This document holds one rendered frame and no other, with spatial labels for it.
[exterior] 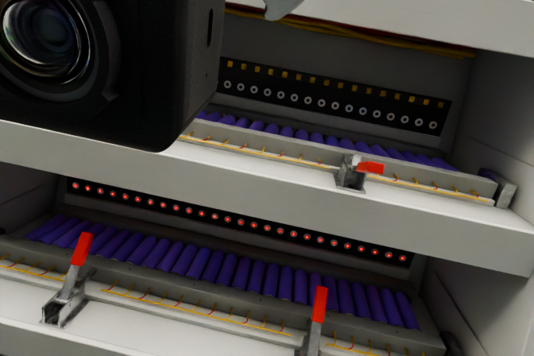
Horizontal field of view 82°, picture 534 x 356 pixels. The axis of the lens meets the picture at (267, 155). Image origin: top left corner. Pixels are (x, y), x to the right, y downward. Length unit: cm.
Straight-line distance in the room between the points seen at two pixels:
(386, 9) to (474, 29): 8
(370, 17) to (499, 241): 24
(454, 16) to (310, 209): 22
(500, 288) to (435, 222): 12
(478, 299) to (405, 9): 33
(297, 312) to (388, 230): 15
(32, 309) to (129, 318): 10
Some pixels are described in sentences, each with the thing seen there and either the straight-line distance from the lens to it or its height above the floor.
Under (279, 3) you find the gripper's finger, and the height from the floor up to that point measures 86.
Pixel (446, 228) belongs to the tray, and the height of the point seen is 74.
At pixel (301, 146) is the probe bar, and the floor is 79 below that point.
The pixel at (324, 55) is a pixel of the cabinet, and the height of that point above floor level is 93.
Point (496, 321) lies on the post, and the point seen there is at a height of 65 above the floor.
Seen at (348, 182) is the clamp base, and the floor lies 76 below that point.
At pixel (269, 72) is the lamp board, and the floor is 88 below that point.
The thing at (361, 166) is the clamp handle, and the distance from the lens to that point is 26.
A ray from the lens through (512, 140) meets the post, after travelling 45.
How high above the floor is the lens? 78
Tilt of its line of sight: 2 degrees down
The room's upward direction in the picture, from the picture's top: 12 degrees clockwise
